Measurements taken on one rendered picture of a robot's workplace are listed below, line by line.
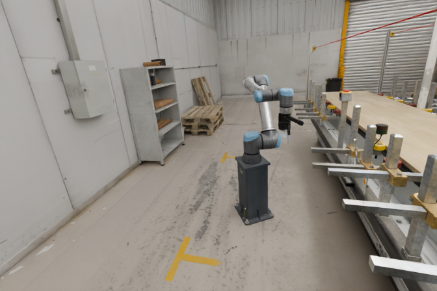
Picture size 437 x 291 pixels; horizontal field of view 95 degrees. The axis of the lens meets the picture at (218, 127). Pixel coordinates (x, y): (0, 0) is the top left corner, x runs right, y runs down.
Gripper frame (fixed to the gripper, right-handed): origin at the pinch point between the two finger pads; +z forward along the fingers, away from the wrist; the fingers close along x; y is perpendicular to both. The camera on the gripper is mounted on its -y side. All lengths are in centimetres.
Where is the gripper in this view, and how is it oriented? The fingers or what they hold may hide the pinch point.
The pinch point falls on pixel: (288, 139)
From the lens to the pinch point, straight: 156.9
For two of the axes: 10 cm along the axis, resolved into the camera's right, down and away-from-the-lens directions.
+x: -2.3, 3.1, -9.2
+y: -9.7, 0.0, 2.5
